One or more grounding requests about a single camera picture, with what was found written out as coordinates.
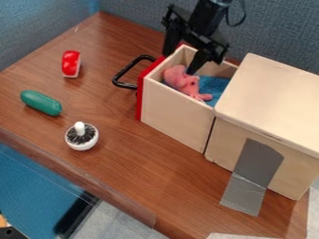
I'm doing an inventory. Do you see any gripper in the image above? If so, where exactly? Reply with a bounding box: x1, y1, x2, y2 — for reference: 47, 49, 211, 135
159, 4, 231, 76

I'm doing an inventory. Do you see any pink plush bunny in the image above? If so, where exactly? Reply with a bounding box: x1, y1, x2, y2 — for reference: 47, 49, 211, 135
160, 63, 215, 104

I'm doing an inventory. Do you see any blue cloth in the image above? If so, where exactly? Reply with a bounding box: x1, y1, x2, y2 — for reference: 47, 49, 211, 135
160, 74, 232, 108

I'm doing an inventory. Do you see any drawer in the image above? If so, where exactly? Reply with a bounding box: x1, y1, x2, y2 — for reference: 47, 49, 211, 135
110, 43, 241, 155

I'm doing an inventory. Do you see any cabinet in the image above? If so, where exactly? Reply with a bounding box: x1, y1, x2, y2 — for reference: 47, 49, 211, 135
202, 52, 319, 202

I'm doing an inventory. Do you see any red toy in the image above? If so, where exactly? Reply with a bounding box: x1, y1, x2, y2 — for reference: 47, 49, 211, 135
61, 49, 83, 79

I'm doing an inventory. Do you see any white toy mushroom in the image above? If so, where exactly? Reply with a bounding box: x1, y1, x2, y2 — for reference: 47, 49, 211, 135
63, 120, 102, 152

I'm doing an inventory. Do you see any grey tape strip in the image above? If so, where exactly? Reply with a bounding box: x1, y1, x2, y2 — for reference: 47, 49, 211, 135
217, 137, 287, 218

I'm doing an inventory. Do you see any green toy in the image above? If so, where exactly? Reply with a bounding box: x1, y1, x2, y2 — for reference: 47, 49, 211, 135
19, 89, 64, 118

